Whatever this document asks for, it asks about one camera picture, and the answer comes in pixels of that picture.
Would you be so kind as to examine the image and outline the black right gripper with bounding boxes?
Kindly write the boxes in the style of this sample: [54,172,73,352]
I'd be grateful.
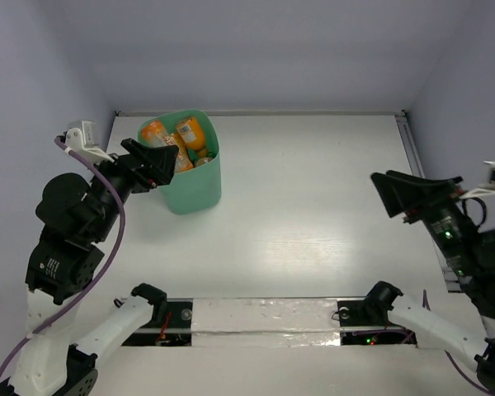
[365,167,478,271]

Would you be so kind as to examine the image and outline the orange label clear bottle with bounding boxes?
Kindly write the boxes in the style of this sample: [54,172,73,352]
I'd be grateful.
[140,120,194,173]

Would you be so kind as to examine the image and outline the small orange bottle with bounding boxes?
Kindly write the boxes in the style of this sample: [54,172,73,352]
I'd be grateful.
[194,153,215,167]
[176,116,209,158]

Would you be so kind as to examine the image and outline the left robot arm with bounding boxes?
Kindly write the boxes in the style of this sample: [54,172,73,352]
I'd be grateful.
[0,137,178,395]

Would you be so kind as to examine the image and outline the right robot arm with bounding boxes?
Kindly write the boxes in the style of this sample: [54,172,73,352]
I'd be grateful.
[361,163,495,395]

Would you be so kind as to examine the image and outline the green plastic bin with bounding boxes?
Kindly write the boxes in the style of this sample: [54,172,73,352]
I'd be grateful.
[138,110,222,215]

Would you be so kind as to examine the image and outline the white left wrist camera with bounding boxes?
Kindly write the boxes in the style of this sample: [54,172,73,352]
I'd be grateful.
[54,120,115,165]

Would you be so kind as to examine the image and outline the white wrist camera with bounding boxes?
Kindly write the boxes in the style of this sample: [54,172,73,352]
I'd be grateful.
[54,120,115,165]
[460,161,495,200]

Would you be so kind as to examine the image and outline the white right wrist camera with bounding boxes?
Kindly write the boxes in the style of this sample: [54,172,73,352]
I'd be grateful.
[460,161,495,200]

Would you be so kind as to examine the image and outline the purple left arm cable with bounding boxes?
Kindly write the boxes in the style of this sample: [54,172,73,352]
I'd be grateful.
[0,138,127,396]

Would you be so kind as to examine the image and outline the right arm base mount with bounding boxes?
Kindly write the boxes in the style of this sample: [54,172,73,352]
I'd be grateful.
[331,299,417,347]

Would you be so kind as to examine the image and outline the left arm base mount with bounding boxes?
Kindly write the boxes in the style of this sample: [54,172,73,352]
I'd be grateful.
[123,299,193,347]

